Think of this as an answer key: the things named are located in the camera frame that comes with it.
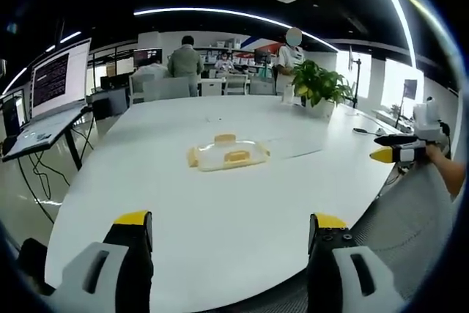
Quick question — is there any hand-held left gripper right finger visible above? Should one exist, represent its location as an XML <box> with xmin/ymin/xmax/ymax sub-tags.
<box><xmin>306</xmin><ymin>212</ymin><xmax>408</xmax><ymax>313</ymax></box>

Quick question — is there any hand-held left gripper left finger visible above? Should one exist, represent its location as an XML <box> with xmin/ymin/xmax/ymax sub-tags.
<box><xmin>47</xmin><ymin>210</ymin><xmax>154</xmax><ymax>313</ymax></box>

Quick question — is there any clear lid with yellow plastic buckle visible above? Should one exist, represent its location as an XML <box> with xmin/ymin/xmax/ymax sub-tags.
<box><xmin>188</xmin><ymin>132</ymin><xmax>272</xmax><ymax>172</ymax></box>

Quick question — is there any small monitor on stand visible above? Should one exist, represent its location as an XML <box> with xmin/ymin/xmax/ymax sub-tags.
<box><xmin>397</xmin><ymin>78</ymin><xmax>419</xmax><ymax>129</ymax></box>

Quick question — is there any black chair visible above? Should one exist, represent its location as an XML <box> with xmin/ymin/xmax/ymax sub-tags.
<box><xmin>16</xmin><ymin>237</ymin><xmax>51</xmax><ymax>296</ymax></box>

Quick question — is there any grey mesh chair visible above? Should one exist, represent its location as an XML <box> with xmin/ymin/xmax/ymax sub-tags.
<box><xmin>350</xmin><ymin>164</ymin><xmax>457</xmax><ymax>294</ymax></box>

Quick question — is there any black tripod stand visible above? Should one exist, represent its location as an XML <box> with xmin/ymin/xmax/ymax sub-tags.
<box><xmin>349</xmin><ymin>56</ymin><xmax>364</xmax><ymax>109</ymax></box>

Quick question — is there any green potted plant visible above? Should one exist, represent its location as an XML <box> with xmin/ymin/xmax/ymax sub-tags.
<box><xmin>290</xmin><ymin>59</ymin><xmax>355</xmax><ymax>119</ymax></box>

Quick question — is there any white bottle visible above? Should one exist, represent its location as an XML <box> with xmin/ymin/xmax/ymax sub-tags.
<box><xmin>281</xmin><ymin>84</ymin><xmax>296</xmax><ymax>106</ymax></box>

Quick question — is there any grey side desk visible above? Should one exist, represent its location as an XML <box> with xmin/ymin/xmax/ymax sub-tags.
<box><xmin>1</xmin><ymin>105</ymin><xmax>93</xmax><ymax>172</ymax></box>

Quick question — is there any white office chair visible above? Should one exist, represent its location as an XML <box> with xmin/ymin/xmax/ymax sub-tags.
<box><xmin>223</xmin><ymin>73</ymin><xmax>251</xmax><ymax>96</ymax></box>
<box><xmin>142</xmin><ymin>77</ymin><xmax>192</xmax><ymax>103</ymax></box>
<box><xmin>128</xmin><ymin>73</ymin><xmax>155</xmax><ymax>106</ymax></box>

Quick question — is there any large display screen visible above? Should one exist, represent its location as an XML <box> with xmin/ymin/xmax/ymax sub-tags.
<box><xmin>30</xmin><ymin>39</ymin><xmax>92</xmax><ymax>119</ymax></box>

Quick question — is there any dark computer monitor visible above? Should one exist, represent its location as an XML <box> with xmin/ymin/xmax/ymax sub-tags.
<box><xmin>133</xmin><ymin>48</ymin><xmax>163</xmax><ymax>69</ymax></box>

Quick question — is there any black floor cable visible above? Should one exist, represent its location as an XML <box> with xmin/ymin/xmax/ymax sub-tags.
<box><xmin>16</xmin><ymin>122</ymin><xmax>96</xmax><ymax>224</ymax></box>

